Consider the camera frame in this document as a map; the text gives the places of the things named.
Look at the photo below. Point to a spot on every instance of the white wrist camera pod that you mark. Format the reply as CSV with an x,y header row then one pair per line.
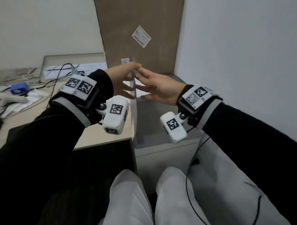
x,y
114,116
174,127

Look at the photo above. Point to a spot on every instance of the grey framed white board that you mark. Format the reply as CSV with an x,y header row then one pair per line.
x,y
55,60

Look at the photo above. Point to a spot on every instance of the brown cardboard board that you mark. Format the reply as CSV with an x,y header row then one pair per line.
x,y
139,18

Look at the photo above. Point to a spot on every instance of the white drawer cabinet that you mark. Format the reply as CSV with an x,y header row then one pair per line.
x,y
160,157

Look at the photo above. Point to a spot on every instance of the person's left forearm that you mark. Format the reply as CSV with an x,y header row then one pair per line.
x,y
46,143

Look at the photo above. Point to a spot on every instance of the white paper sheets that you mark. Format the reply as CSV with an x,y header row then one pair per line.
x,y
34,97

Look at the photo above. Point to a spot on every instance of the white marker wrist tracker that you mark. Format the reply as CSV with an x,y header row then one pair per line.
x,y
197,97
78,85

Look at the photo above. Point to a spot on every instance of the white barcode label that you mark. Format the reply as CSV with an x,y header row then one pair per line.
x,y
141,36

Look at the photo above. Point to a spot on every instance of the person's left leg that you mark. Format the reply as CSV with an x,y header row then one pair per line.
x,y
127,199

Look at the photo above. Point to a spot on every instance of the person's right thumb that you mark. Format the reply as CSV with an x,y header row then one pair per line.
x,y
148,96

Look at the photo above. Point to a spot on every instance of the person's right forearm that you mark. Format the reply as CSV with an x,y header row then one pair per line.
x,y
250,143

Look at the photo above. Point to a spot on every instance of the white cloth glove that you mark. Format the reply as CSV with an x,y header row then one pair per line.
x,y
11,99

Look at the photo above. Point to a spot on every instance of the person's left thumb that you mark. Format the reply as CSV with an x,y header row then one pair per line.
x,y
127,92

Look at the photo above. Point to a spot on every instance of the thin clear plastic sleeve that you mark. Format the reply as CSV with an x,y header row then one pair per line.
x,y
132,81

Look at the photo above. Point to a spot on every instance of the person's left hand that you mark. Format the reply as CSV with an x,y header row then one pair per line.
x,y
120,76

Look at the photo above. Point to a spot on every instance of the blue plastic device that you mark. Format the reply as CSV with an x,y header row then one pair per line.
x,y
18,89

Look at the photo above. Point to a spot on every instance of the person's leg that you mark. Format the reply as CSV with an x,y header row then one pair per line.
x,y
127,199
176,197

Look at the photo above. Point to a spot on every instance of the person's right leg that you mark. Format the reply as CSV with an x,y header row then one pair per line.
x,y
176,197

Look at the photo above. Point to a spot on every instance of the person's right hand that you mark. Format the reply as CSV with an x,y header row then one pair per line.
x,y
164,89

